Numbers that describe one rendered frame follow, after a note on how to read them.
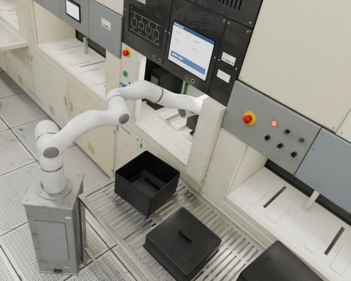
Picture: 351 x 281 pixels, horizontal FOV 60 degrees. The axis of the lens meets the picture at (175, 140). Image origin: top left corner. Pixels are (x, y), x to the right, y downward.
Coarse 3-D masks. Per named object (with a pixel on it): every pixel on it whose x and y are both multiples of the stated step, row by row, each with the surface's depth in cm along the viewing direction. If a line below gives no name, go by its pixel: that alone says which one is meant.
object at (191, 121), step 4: (192, 116) 205; (196, 116) 202; (188, 120) 209; (192, 120) 206; (196, 120) 203; (188, 124) 210; (192, 124) 207; (196, 124) 205; (192, 128) 209; (192, 132) 213
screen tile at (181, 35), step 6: (174, 30) 161; (174, 36) 163; (180, 36) 160; (186, 36) 157; (174, 42) 164; (186, 42) 158; (174, 48) 166; (180, 48) 163; (186, 48) 160; (186, 54) 161
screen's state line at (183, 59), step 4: (172, 52) 168; (176, 52) 166; (172, 56) 169; (176, 56) 167; (180, 56) 165; (180, 60) 166; (184, 60) 164; (188, 60) 162; (188, 64) 163; (192, 64) 161; (196, 64) 159; (192, 68) 162; (196, 68) 160; (200, 68) 158; (200, 72) 159; (204, 72) 157
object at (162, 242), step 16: (160, 224) 159; (176, 224) 160; (192, 224) 162; (160, 240) 151; (176, 240) 153; (192, 240) 154; (208, 240) 156; (160, 256) 150; (176, 256) 146; (192, 256) 147; (208, 256) 153; (176, 272) 145; (192, 272) 143
